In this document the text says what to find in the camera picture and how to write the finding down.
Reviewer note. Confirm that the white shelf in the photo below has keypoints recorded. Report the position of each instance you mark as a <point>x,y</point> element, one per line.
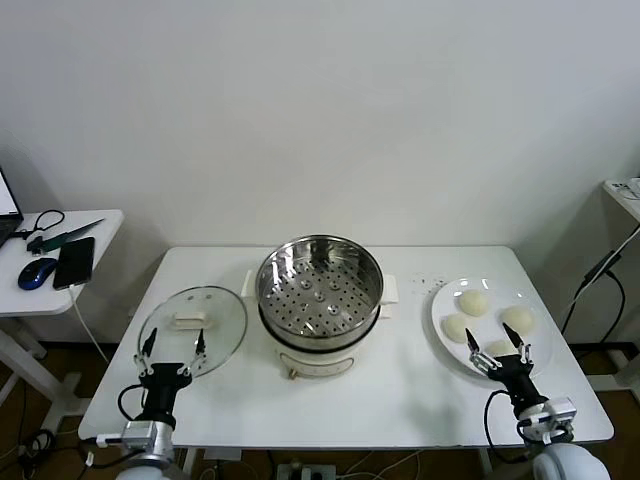
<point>629,204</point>

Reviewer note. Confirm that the black laptop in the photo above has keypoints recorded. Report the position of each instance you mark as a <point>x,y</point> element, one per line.
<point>7,220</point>

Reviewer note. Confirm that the black smartphone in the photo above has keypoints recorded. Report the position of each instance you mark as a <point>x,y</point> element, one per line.
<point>74,262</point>

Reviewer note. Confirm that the steel steamer basket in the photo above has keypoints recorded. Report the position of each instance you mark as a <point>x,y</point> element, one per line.
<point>350,300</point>

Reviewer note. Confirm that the white steamed baozi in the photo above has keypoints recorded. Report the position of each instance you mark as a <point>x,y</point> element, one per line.
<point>474,302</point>
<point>497,346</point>
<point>517,316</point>
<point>454,327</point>

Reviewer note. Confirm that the round glass pot lid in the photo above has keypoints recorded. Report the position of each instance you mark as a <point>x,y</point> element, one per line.
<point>220,320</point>

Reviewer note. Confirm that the white round plate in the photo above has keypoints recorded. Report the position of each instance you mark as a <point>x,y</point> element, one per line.
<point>480,295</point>

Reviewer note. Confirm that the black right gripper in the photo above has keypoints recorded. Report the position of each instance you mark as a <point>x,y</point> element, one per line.
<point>515,380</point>

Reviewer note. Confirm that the grey floor power strip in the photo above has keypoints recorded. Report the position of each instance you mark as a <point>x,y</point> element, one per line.
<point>305,472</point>

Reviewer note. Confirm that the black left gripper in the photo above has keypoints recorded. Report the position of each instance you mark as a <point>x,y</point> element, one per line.
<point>162,385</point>

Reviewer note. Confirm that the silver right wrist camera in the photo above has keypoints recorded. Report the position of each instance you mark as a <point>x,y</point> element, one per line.
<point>557,411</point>

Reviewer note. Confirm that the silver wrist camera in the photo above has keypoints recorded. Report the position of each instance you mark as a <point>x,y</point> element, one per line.
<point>557,411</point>
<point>137,435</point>

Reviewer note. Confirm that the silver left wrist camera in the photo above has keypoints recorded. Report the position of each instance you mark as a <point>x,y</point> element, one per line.
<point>137,435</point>

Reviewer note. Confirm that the white side table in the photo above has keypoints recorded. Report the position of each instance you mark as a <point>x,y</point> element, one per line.
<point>105,222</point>

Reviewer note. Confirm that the blue computer mouse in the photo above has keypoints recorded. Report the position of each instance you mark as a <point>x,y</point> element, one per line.
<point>36,272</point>

